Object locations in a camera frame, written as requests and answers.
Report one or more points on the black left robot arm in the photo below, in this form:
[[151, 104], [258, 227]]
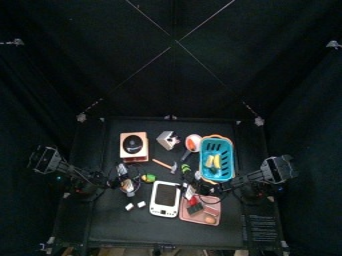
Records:
[[58, 165]]

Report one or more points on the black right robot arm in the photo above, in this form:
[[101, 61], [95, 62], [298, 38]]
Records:
[[268, 171]]

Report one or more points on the red toy piece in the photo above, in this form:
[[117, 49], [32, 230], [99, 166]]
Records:
[[193, 201]]

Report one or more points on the pink tray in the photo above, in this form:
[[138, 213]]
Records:
[[209, 210]]

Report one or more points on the dark green toy block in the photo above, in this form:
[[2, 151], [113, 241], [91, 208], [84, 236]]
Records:
[[195, 209]]

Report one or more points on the green striped toy vegetable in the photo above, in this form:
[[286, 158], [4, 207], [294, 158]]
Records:
[[186, 168]]

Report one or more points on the white rectangular block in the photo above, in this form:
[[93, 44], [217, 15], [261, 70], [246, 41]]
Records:
[[141, 204], [130, 206]]

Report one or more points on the yellow toy corn green husk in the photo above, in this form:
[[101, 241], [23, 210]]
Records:
[[149, 177]]

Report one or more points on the yellow toy banana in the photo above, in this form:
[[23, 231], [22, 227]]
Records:
[[213, 161]]

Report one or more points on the orange toy egg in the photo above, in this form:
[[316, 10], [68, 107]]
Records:
[[210, 219]]

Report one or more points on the teal plastic basket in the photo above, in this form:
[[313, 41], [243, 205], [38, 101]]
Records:
[[217, 159]]

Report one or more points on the white handheld device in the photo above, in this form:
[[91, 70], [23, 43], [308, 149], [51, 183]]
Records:
[[165, 199]]

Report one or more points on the pink toy stove black burner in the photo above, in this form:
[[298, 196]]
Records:
[[134, 146]]

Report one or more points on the wooden toy hammer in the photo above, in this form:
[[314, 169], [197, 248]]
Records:
[[163, 164]]

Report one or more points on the white toy frying pan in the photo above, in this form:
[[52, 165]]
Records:
[[193, 144]]

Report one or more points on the orange toy carrot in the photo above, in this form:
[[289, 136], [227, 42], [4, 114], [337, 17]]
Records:
[[191, 143]]

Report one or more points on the white printed label sticker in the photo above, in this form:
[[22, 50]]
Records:
[[261, 227]]

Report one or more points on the small grey white toy box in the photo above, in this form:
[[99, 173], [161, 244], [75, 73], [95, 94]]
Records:
[[166, 140]]

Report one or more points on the silver frame corner bracket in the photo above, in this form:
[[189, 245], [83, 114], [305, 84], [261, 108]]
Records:
[[260, 121], [80, 117]]

